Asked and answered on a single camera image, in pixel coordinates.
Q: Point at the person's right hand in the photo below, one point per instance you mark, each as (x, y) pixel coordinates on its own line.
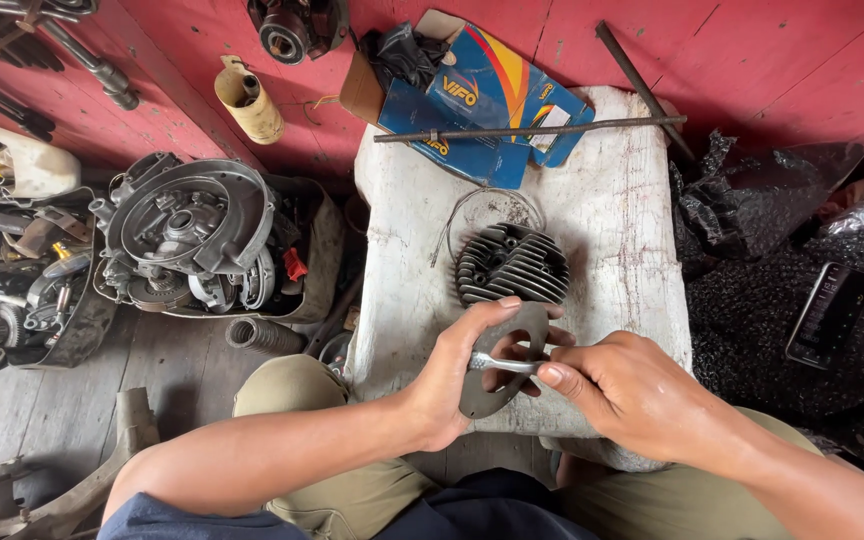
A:
(634, 397)

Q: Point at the person's left hand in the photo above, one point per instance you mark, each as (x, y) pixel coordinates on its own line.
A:
(443, 382)

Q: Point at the small silver metal tool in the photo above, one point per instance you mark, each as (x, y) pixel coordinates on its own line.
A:
(503, 364)

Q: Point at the dark metal pipe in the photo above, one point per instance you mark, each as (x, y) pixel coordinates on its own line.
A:
(334, 315)

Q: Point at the person's dark blue shirt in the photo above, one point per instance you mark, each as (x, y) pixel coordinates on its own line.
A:
(477, 510)

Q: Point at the finned metal cylinder head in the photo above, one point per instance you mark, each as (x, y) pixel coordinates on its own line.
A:
(511, 262)

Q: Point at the heap of black plastic sheeting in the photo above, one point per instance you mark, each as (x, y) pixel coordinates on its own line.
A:
(747, 300)

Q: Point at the person's khaki trousers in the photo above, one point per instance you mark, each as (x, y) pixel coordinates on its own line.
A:
(289, 390)

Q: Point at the white stone work block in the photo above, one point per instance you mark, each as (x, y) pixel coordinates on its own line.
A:
(612, 225)

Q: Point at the black rubber tub with parts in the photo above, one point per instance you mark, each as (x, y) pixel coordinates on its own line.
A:
(319, 247)

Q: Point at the small red plastic part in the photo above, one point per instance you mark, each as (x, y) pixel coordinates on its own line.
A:
(295, 265)

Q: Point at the black smartphone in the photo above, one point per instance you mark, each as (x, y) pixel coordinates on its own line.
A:
(829, 315)

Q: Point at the long threaded steel rod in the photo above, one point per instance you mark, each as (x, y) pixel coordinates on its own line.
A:
(552, 129)

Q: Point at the blue cardboard box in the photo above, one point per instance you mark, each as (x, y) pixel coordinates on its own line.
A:
(492, 82)

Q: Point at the grey engine crankcase cover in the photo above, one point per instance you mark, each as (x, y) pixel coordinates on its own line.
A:
(177, 217)

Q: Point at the dark steel bar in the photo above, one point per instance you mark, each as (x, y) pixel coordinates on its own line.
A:
(631, 75)

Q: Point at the crumpled black plastic bag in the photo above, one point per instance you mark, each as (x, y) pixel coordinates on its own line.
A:
(402, 56)

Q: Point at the cut yellowish plastic bottle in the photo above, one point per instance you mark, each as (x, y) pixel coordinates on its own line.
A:
(256, 109)

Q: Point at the black round motor part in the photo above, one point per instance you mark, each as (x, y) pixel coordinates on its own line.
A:
(286, 34)

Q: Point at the black tray of engine parts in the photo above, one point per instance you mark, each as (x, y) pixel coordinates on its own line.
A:
(19, 292)

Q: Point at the long socket wrench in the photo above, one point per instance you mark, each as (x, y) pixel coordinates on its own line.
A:
(106, 75)

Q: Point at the white plastic container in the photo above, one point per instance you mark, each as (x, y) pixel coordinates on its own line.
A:
(34, 169)

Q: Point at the rusty metal frame part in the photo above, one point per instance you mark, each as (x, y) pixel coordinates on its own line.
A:
(128, 435)

